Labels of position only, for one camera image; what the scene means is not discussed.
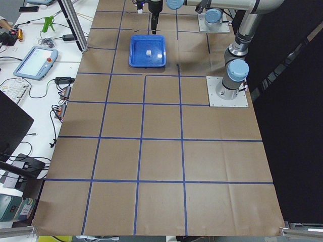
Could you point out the grey usb hub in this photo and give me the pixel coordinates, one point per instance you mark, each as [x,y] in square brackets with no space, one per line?
[65,93]
[60,111]

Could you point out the blue plastic tray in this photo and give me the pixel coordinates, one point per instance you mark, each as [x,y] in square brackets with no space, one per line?
[139,44]

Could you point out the black monitor stand base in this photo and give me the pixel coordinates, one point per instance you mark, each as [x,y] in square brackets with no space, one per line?
[26,167]

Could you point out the green clamp tool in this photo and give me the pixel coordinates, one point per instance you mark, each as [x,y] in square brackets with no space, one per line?
[48,23]

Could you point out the grey usb hub upper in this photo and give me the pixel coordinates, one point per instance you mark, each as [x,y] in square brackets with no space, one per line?
[65,93]

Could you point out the black power adapter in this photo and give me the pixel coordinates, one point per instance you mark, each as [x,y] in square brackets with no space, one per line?
[68,37]
[64,80]

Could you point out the white keyboard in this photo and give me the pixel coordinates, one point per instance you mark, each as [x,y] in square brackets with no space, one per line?
[16,90]

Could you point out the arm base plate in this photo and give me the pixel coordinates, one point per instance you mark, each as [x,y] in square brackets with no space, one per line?
[220,96]
[221,27]

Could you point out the black monitor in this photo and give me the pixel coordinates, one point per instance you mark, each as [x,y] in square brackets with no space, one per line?
[15,123]

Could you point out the black smartphone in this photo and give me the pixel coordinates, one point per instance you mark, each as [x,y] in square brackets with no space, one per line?
[29,9]

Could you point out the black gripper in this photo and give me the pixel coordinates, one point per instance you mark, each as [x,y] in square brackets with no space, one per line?
[154,6]

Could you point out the brown paper table cover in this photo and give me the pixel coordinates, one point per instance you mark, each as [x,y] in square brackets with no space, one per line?
[141,152]

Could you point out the aluminium frame post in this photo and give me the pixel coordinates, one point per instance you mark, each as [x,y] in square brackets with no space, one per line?
[74,24]

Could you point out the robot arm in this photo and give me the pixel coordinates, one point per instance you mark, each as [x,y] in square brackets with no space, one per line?
[236,67]
[210,19]

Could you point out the green box device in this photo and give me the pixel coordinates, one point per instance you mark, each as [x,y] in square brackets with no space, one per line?
[14,208]

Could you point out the teach pendant tablet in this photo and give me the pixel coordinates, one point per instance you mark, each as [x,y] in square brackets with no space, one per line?
[36,63]

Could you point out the grey usb hub lower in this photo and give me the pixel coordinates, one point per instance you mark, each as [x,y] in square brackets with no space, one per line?
[60,111]

